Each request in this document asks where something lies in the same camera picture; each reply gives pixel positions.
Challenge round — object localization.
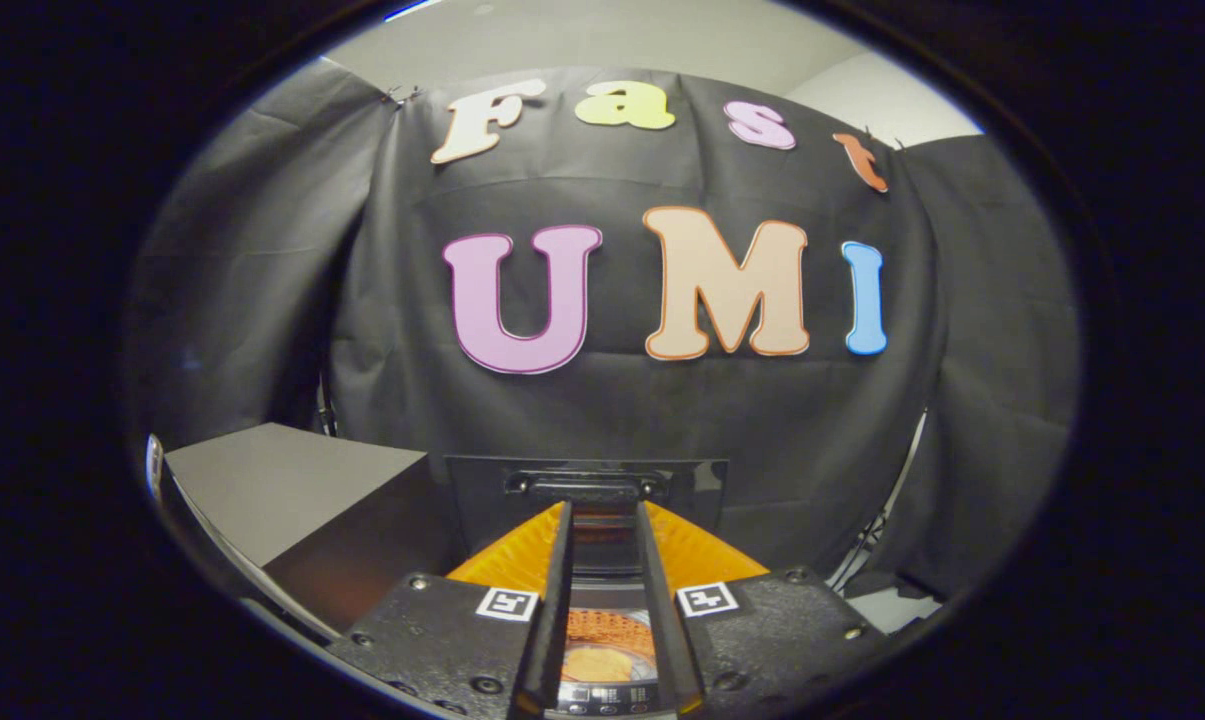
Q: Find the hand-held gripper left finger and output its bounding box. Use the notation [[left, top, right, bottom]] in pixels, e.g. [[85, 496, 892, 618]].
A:
[[327, 500, 575, 720]]

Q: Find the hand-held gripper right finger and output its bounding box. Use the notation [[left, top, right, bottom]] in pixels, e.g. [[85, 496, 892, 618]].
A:
[[634, 500, 888, 720]]

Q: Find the black backdrop cloth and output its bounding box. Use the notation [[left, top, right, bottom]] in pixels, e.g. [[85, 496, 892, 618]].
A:
[[127, 60, 1078, 601]]

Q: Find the white and dark cabinet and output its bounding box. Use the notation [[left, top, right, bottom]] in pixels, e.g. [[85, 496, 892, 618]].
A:
[[162, 422, 463, 641]]

